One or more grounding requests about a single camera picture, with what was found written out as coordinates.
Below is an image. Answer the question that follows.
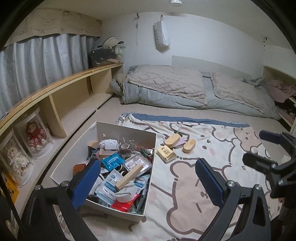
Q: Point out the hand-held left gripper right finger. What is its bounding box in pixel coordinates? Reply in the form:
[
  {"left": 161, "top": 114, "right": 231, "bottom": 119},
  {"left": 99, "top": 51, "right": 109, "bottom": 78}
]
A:
[{"left": 195, "top": 158, "right": 272, "bottom": 241}]

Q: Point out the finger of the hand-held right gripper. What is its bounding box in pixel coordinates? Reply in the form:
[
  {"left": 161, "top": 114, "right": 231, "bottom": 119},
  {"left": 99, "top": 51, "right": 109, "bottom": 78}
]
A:
[
  {"left": 259, "top": 130, "right": 296, "bottom": 158},
  {"left": 242, "top": 152, "right": 296, "bottom": 198}
]

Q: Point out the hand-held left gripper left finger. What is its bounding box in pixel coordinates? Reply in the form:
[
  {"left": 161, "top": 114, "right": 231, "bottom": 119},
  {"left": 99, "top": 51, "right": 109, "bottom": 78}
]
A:
[{"left": 22, "top": 158, "right": 101, "bottom": 241}]

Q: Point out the blue foil packet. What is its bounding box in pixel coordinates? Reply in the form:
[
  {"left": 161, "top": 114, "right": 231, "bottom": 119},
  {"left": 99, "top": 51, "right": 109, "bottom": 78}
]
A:
[{"left": 101, "top": 155, "right": 124, "bottom": 172}]

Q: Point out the wooden block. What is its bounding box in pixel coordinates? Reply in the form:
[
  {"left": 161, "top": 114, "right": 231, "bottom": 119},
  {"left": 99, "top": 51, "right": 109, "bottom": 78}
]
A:
[{"left": 115, "top": 164, "right": 144, "bottom": 191}]

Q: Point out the white storage box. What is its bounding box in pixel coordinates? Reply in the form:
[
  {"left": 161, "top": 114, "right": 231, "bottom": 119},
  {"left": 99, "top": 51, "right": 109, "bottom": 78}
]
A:
[{"left": 50, "top": 121, "right": 157, "bottom": 223}]

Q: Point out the orange leather case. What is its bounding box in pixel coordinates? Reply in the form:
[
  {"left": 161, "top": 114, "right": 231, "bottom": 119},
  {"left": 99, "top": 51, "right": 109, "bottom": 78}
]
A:
[{"left": 73, "top": 163, "right": 88, "bottom": 177}]

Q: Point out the cartoon printed blanket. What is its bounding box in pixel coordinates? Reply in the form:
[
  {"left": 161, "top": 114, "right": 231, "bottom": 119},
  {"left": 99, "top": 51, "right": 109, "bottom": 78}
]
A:
[{"left": 53, "top": 112, "right": 285, "bottom": 241}]

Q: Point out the brown kraft box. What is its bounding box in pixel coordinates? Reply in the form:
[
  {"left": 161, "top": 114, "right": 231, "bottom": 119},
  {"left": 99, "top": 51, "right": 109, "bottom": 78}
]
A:
[{"left": 99, "top": 148, "right": 116, "bottom": 159}]

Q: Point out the beige plug adapter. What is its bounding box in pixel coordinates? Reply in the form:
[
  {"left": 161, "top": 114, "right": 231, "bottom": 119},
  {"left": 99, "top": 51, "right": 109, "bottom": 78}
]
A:
[{"left": 115, "top": 188, "right": 139, "bottom": 204}]

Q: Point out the oval wooden lid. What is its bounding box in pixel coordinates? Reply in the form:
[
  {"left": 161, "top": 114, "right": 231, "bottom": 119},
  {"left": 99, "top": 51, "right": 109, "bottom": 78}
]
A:
[{"left": 183, "top": 139, "right": 197, "bottom": 153}]

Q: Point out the red packet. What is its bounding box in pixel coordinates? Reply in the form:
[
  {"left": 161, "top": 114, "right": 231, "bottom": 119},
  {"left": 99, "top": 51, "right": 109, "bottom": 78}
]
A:
[{"left": 110, "top": 200, "right": 135, "bottom": 212}]

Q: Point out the white crocheted item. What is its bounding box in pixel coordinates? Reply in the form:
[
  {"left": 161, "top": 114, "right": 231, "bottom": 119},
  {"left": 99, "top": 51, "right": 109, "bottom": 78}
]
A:
[{"left": 98, "top": 139, "right": 116, "bottom": 147}]

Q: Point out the pink clothes pile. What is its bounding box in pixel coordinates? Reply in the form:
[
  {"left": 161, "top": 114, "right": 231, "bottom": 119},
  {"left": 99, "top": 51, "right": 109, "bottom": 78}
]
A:
[{"left": 267, "top": 79, "right": 296, "bottom": 102}]

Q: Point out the small yellow gold box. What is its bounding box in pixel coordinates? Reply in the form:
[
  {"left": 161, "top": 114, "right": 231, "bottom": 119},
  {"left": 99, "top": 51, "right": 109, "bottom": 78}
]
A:
[{"left": 157, "top": 146, "right": 176, "bottom": 164}]

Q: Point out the clear plastic case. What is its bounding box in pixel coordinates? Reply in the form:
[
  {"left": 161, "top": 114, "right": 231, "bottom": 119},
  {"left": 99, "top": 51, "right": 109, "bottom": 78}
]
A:
[{"left": 124, "top": 155, "right": 152, "bottom": 174}]

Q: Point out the oval wooden box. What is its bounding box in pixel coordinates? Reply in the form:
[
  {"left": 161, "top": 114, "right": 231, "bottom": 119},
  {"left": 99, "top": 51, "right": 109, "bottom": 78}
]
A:
[{"left": 165, "top": 135, "right": 183, "bottom": 148}]

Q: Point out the beige fleece blanket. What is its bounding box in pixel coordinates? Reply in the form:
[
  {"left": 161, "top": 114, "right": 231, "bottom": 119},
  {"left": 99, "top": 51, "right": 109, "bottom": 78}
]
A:
[
  {"left": 127, "top": 65, "right": 206, "bottom": 105},
  {"left": 210, "top": 72, "right": 269, "bottom": 109}
]

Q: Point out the wooden side shelf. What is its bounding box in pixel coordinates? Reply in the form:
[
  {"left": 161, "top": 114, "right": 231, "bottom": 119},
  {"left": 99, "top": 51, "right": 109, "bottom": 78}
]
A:
[{"left": 263, "top": 65, "right": 296, "bottom": 137}]

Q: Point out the bear doll in clear case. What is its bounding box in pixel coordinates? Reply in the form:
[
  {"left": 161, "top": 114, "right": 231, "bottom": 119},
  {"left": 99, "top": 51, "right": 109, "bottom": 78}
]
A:
[{"left": 14, "top": 111, "right": 54, "bottom": 159}]

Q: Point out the yellow cardboard carton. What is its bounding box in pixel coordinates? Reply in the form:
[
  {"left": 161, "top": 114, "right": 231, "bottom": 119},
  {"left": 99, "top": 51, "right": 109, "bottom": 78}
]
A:
[{"left": 5, "top": 173, "right": 20, "bottom": 201}]

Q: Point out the long wooden shelf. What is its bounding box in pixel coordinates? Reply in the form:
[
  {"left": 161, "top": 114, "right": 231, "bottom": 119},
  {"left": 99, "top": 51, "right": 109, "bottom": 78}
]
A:
[{"left": 0, "top": 62, "right": 124, "bottom": 204}]

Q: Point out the white doll in clear case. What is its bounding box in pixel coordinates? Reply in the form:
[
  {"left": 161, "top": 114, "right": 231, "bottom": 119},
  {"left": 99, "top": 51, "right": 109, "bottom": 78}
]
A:
[{"left": 0, "top": 131, "right": 34, "bottom": 187}]

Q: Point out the white headboard panel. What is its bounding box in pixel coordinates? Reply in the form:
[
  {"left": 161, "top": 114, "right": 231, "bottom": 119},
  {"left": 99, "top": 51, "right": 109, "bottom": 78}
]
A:
[{"left": 171, "top": 55, "right": 264, "bottom": 79}]

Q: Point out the grey quilt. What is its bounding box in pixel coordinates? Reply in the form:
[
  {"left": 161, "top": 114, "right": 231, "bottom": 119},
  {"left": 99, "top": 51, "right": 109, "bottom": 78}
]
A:
[{"left": 109, "top": 65, "right": 280, "bottom": 120}]

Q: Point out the dark bag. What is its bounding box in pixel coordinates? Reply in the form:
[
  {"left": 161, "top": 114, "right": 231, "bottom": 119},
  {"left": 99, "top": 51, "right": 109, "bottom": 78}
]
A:
[{"left": 87, "top": 47, "right": 118, "bottom": 68}]

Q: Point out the grey curtain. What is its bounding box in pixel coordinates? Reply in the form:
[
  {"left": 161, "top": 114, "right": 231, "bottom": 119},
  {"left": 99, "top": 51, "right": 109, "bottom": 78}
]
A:
[{"left": 0, "top": 34, "right": 102, "bottom": 114}]

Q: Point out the white cap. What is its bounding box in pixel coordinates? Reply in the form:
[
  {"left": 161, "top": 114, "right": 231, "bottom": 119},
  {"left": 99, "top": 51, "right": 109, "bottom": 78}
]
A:
[{"left": 100, "top": 37, "right": 125, "bottom": 48}]

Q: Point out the white paper bag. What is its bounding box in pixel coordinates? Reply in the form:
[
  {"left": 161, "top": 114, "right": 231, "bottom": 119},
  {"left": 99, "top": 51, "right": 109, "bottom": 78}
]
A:
[{"left": 154, "top": 20, "right": 171, "bottom": 50}]

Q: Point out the brown paper valance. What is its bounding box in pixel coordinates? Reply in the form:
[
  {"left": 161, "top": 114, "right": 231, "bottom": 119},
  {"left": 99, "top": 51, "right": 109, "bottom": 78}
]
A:
[{"left": 2, "top": 8, "right": 102, "bottom": 48}]

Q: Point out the black cable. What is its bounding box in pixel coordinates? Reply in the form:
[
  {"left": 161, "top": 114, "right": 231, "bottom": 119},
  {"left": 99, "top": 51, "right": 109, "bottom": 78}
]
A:
[{"left": 0, "top": 171, "right": 26, "bottom": 241}]

